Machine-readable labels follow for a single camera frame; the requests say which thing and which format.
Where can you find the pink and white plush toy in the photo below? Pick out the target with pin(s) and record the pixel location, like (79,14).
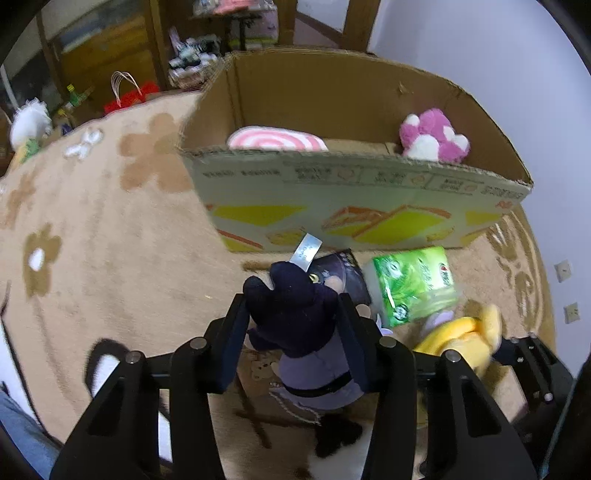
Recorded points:
(431,136)

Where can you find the yellow plush toy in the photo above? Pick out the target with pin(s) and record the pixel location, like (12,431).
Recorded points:
(461,339)

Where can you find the wooden cabinet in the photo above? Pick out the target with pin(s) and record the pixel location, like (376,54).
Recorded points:
(101,50)

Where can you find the dark table with clutter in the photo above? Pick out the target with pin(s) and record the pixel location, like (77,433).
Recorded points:
(235,21)

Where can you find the pink white swirl plush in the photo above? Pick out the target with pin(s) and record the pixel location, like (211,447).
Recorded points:
(277,138)

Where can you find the green bottle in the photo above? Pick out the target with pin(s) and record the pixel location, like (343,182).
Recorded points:
(76,94)

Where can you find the dark purple plush doll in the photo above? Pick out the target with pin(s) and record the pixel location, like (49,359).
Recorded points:
(295,318)

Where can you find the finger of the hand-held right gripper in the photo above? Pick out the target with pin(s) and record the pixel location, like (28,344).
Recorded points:
(531,364)

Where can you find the beige flower pattern rug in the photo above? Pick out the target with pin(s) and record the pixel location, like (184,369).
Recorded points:
(115,240)

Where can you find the white wall socket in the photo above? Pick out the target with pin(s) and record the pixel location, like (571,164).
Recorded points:
(572,313)
(563,271)

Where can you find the green plastic packet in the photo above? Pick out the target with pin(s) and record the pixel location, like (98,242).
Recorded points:
(411,281)

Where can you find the white fluffy plush toy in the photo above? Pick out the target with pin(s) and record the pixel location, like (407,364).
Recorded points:
(30,122)

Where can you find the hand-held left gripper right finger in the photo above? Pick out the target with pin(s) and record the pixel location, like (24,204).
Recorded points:
(353,344)

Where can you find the person's leg in jeans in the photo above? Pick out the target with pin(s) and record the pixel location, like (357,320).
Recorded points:
(23,434)

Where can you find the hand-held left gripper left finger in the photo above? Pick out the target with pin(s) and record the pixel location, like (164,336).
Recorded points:
(231,344)

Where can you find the large cardboard box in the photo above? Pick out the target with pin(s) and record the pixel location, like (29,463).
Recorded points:
(351,138)

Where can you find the basket of assorted things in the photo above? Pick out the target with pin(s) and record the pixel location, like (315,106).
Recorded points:
(191,62)

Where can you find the black printed card package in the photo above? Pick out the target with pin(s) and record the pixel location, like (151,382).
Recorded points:
(344,272)

